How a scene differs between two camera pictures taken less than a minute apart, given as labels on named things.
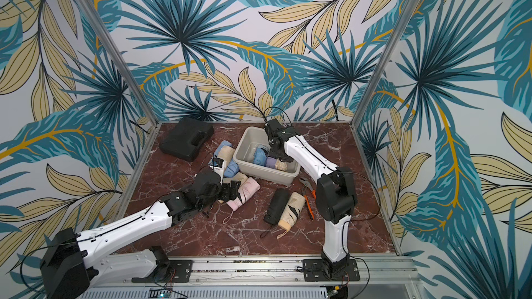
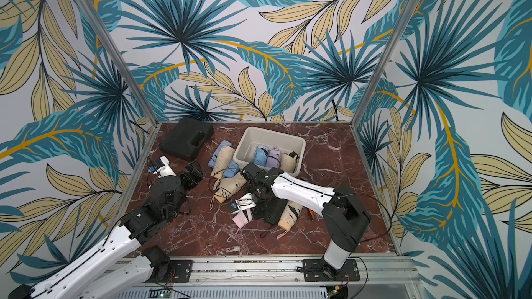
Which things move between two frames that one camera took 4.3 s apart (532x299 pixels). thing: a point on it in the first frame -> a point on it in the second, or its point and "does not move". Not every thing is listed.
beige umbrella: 226,153 does not move
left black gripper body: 227,192 -> 188,183
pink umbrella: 249,187 -> 240,220
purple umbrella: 271,162 does not move
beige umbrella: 240,176 does not move
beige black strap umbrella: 295,203 does not move
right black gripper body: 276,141 -> 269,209
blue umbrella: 260,156 does not move
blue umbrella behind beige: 232,169 does not move
